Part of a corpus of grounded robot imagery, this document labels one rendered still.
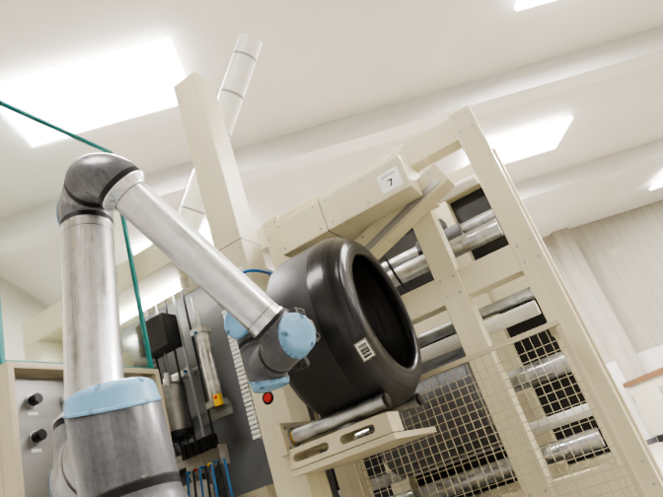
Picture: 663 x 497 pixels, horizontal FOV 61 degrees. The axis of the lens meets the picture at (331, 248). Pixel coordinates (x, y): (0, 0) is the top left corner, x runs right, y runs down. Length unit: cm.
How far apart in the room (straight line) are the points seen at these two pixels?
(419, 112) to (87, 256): 426
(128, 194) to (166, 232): 11
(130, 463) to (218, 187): 152
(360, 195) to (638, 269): 911
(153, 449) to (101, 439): 8
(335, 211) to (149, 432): 149
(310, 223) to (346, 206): 17
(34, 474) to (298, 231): 126
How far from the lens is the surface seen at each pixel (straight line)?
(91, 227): 136
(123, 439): 96
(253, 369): 133
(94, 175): 131
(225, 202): 226
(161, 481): 96
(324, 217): 230
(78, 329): 124
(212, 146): 240
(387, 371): 173
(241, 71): 291
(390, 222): 231
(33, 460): 177
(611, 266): 1090
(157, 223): 126
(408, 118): 522
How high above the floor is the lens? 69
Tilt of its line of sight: 23 degrees up
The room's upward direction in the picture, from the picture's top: 19 degrees counter-clockwise
